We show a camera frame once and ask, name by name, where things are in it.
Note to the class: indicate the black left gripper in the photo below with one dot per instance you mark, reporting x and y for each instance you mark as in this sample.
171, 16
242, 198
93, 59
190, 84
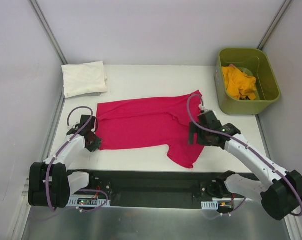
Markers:
93, 144

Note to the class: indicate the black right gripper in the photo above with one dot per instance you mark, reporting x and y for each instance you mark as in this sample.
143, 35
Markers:
192, 133

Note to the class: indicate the magenta t shirt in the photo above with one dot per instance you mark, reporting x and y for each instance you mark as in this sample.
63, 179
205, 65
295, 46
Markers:
151, 122

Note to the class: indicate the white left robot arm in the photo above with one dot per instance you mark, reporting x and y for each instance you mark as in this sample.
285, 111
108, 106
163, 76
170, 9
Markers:
49, 183

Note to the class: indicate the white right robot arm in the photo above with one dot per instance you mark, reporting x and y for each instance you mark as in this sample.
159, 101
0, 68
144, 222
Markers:
277, 190

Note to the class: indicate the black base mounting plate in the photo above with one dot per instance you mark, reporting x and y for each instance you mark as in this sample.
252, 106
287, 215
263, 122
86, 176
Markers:
142, 189

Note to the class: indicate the yellow t shirt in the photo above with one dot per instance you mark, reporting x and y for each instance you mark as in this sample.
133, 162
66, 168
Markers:
238, 84

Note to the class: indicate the folded white t shirt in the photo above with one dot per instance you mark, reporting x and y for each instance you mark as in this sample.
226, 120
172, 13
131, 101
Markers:
84, 79

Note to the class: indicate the olive green plastic bin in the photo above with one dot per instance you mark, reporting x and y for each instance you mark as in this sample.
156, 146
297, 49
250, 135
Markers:
254, 63

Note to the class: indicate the left white cable duct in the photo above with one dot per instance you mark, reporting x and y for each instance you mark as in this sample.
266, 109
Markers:
85, 202

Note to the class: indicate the white cable duct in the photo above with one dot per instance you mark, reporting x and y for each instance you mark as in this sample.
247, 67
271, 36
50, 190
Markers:
209, 205
85, 202

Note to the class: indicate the right white cable duct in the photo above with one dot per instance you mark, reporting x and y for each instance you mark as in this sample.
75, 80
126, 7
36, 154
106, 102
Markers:
209, 205

